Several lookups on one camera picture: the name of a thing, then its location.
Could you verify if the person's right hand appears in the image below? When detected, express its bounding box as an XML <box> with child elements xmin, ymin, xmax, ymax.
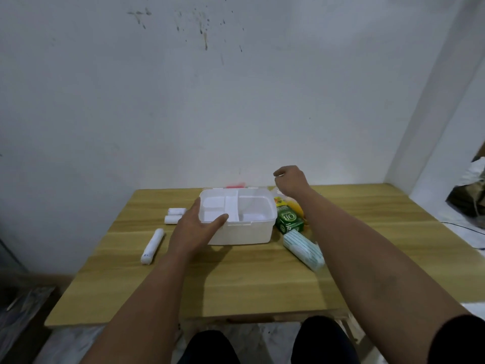
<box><xmin>273</xmin><ymin>165</ymin><xmax>312</xmax><ymax>199</ymax></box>

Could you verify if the person's left hand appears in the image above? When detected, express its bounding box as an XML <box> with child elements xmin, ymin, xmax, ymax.
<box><xmin>167</xmin><ymin>197</ymin><xmax>230</xmax><ymax>263</ymax></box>

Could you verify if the white plastic storage box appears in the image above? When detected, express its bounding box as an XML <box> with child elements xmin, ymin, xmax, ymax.
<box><xmin>199</xmin><ymin>187</ymin><xmax>278</xmax><ymax>246</ymax></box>

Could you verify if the person's right forearm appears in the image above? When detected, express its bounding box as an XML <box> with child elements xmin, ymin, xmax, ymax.
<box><xmin>299</xmin><ymin>187</ymin><xmax>471</xmax><ymax>364</ymax></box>

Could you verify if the person's left forearm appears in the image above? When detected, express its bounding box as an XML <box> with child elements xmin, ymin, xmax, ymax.
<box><xmin>80</xmin><ymin>249</ymin><xmax>191</xmax><ymax>364</ymax></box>

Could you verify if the yellow packet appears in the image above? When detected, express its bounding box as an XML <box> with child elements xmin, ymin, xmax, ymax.
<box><xmin>274</xmin><ymin>194</ymin><xmax>306</xmax><ymax>220</ymax></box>

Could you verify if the green cardboard box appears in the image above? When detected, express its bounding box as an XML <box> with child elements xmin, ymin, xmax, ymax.
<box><xmin>275</xmin><ymin>204</ymin><xmax>305</xmax><ymax>235</ymax></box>

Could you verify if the long white bandage roll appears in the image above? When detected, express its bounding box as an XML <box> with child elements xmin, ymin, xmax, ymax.
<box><xmin>140</xmin><ymin>228</ymin><xmax>165</xmax><ymax>266</ymax></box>

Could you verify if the pack of pale green masks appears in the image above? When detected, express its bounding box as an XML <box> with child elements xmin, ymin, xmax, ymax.
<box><xmin>282</xmin><ymin>229</ymin><xmax>326</xmax><ymax>273</ymax></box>

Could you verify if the person's left leg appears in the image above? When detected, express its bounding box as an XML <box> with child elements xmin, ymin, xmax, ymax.
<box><xmin>177</xmin><ymin>330</ymin><xmax>241</xmax><ymax>364</ymax></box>

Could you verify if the person's leg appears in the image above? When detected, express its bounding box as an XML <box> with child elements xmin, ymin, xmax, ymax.
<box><xmin>177</xmin><ymin>330</ymin><xmax>241</xmax><ymax>364</ymax></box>
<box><xmin>290</xmin><ymin>316</ymin><xmax>361</xmax><ymax>364</ymax></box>

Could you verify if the person's right leg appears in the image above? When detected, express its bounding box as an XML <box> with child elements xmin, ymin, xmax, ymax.
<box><xmin>290</xmin><ymin>316</ymin><xmax>361</xmax><ymax>364</ymax></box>

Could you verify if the dark olive bag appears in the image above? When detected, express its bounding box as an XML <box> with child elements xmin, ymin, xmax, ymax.
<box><xmin>446</xmin><ymin>142</ymin><xmax>485</xmax><ymax>229</ymax></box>

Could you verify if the white sack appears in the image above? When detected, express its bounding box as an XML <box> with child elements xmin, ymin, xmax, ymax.
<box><xmin>456</xmin><ymin>157</ymin><xmax>485</xmax><ymax>187</ymax></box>

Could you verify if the grey plastic sheet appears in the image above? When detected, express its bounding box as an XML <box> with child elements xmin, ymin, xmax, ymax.
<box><xmin>0</xmin><ymin>286</ymin><xmax>55</xmax><ymax>351</ymax></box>

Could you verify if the black sleeve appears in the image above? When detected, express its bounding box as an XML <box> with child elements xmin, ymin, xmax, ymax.
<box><xmin>427</xmin><ymin>314</ymin><xmax>485</xmax><ymax>364</ymax></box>

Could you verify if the black cable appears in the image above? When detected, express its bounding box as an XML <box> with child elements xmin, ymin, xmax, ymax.
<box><xmin>441</xmin><ymin>221</ymin><xmax>485</xmax><ymax>237</ymax></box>

